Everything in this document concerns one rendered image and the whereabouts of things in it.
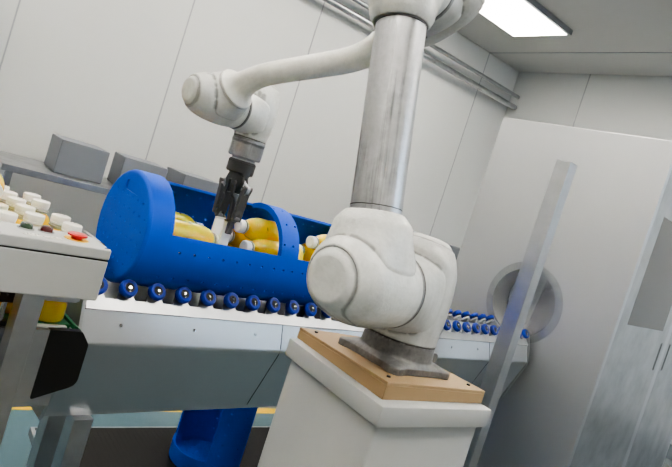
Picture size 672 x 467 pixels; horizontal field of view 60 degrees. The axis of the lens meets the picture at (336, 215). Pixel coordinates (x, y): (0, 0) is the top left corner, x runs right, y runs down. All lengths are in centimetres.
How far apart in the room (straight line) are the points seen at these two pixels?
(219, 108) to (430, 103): 530
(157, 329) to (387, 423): 67
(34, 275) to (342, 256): 53
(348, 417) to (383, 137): 53
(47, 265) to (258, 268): 64
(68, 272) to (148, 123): 390
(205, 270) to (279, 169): 407
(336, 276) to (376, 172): 21
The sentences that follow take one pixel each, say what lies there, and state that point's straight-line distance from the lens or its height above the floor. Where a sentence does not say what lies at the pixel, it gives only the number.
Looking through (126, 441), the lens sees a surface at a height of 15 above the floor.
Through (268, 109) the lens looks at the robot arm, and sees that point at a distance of 156.
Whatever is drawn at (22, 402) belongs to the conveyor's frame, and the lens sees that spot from 137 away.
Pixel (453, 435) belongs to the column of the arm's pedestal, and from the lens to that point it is 129.
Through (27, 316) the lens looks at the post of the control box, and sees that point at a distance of 120.
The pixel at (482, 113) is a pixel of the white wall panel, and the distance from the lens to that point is 726.
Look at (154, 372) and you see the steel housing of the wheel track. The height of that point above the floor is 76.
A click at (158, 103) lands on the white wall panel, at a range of 502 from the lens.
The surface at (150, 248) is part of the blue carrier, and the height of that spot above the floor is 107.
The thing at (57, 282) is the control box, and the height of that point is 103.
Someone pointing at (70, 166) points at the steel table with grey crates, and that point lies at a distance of 413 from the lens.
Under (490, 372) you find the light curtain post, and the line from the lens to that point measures 236.
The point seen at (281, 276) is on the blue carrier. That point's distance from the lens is 167.
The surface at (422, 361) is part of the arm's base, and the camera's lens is 124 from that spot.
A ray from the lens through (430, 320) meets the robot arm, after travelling 120.
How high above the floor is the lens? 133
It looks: 2 degrees down
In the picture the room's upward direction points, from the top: 18 degrees clockwise
